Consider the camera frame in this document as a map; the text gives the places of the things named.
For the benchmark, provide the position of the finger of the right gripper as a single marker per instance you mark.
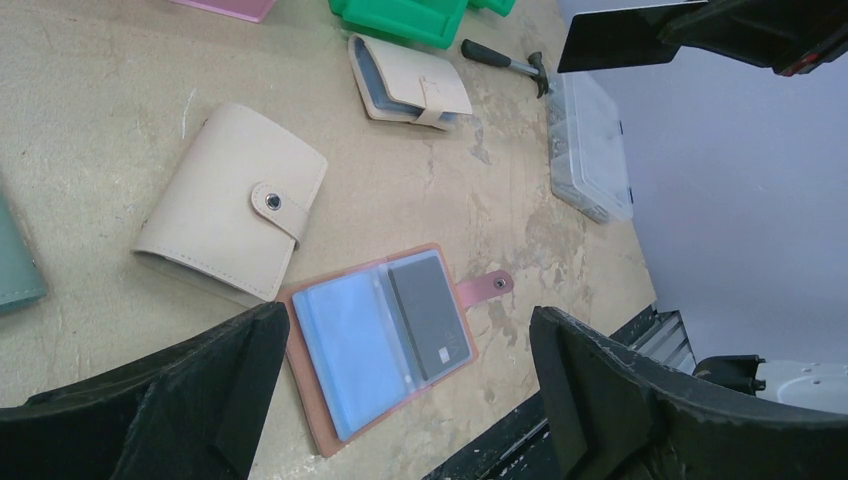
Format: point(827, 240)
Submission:
point(788, 37)

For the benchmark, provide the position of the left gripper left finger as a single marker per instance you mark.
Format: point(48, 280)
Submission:
point(194, 410)

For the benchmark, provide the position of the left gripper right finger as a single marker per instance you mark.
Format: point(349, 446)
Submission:
point(614, 413)

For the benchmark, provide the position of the brown card holder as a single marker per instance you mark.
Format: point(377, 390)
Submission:
point(348, 349)

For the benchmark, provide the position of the beige card holder with strap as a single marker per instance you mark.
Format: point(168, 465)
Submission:
point(399, 84)

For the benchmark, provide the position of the black credit card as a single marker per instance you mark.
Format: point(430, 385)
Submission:
point(430, 315)
point(619, 38)

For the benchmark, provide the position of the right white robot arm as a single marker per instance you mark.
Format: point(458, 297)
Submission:
point(805, 385)

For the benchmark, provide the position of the green card holder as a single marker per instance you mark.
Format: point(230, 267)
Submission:
point(21, 282)

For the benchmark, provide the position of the cream card holder with snap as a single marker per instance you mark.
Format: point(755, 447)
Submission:
point(236, 208)

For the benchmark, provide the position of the right green bin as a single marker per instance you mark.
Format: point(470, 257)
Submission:
point(501, 7)

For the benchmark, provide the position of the green bin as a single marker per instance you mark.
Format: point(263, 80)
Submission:
point(501, 7)
point(431, 22)

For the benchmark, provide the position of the left green bin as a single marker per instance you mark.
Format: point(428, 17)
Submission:
point(431, 22)

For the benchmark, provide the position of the pink open box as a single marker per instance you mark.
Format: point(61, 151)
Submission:
point(254, 11)

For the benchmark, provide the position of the aluminium frame rail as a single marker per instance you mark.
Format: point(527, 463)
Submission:
point(661, 336)

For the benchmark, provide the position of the black handled hammer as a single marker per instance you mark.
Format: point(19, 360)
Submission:
point(533, 67)

